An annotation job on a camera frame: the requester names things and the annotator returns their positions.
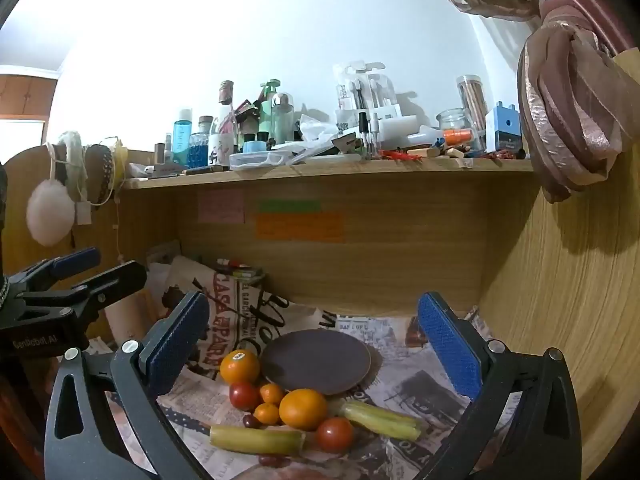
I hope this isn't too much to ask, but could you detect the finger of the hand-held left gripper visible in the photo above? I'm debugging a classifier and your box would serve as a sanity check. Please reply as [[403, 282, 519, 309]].
[[70, 261, 147, 326], [12, 247, 102, 291]]

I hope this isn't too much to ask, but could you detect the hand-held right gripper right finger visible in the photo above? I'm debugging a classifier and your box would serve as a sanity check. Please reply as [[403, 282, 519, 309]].
[[417, 291, 583, 480]]

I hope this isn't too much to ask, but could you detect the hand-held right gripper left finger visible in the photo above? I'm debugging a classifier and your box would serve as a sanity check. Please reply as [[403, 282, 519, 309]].
[[45, 290, 216, 480]]

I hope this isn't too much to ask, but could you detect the orange with sticker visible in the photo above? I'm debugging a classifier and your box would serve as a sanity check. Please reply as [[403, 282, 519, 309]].
[[220, 349, 262, 385]]

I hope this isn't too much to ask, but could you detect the red apple front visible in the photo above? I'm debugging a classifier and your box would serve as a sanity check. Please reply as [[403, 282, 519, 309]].
[[229, 381, 262, 411]]

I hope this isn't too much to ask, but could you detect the red apple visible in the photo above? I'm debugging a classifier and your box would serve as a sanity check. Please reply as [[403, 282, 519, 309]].
[[315, 416, 355, 453], [229, 381, 262, 411]]

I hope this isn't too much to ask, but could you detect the green corn piece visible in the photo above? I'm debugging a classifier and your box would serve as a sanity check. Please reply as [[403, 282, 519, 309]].
[[340, 400, 422, 442]]

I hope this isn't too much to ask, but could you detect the small mandarin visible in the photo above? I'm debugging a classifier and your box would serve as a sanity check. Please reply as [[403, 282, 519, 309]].
[[259, 382, 286, 406], [254, 402, 281, 426]]

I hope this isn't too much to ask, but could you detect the dark brown round plate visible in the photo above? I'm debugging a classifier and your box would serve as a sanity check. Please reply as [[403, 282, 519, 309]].
[[259, 329, 383, 396]]

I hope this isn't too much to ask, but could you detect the large plain orange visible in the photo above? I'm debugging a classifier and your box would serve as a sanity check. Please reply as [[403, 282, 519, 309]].
[[278, 388, 329, 431]]

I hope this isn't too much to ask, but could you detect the red apple back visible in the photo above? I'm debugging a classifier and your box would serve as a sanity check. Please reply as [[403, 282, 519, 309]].
[[315, 416, 355, 453]]

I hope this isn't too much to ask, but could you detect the newspaper print table cover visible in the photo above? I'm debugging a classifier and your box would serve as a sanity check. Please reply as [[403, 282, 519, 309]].
[[102, 255, 526, 480]]

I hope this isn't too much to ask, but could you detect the white powder puff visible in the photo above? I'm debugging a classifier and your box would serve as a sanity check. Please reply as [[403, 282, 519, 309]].
[[26, 178, 76, 247]]

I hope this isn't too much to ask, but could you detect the pink sticky note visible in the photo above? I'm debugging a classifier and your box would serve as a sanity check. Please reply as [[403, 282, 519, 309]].
[[198, 190, 246, 224]]

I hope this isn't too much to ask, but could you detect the blue glass jar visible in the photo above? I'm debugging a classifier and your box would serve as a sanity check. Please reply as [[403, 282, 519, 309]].
[[190, 116, 213, 168]]

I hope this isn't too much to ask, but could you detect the blue liquid bottle white cap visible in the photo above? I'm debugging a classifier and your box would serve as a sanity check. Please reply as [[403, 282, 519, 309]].
[[173, 108, 193, 166]]

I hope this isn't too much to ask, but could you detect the white printed mug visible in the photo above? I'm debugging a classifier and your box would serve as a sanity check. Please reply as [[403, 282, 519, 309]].
[[208, 132, 236, 166]]

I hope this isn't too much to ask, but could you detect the brown wooden cabinet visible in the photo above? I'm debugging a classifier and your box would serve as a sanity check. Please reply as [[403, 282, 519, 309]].
[[0, 74, 58, 121]]

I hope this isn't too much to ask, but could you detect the orange sticky note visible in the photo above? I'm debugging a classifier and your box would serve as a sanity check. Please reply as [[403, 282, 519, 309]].
[[256, 212, 346, 243]]

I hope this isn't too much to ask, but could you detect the clear plastic container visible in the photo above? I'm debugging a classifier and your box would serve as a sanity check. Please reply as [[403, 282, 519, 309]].
[[229, 151, 291, 171]]

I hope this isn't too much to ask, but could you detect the green sticky note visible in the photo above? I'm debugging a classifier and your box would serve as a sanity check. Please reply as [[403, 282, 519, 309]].
[[259, 201, 321, 213]]

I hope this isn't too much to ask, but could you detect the clear bottle brown cap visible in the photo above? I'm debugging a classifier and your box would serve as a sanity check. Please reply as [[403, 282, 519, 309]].
[[216, 80, 237, 136]]

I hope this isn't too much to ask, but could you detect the blue pencil sharpener box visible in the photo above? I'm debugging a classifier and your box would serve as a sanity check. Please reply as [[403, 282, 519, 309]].
[[485, 102, 523, 153]]

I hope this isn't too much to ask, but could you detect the white box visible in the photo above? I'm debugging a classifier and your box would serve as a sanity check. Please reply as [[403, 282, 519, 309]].
[[377, 116, 420, 143]]

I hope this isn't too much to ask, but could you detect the clear domed glass bottle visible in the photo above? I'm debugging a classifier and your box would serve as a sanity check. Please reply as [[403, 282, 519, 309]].
[[271, 92, 295, 147]]

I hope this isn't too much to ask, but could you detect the green spray bottle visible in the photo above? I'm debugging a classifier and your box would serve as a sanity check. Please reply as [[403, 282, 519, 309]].
[[259, 79, 282, 146]]

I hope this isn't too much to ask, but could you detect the round glass jar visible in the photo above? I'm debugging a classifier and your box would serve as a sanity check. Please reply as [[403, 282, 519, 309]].
[[436, 108, 476, 146]]

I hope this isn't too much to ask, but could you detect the crumpled white plastic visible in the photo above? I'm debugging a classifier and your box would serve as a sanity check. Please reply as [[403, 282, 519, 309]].
[[295, 115, 341, 153]]

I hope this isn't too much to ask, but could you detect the tall clear stick canister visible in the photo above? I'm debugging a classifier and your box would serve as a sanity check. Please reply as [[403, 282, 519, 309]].
[[456, 75, 488, 136]]

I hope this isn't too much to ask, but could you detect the brown shiny curtain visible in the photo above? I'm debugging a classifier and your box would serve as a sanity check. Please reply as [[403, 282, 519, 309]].
[[405, 0, 640, 204]]

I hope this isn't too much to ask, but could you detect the white plastic blister pack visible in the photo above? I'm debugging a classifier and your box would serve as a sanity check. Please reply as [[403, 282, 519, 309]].
[[334, 61, 401, 126]]

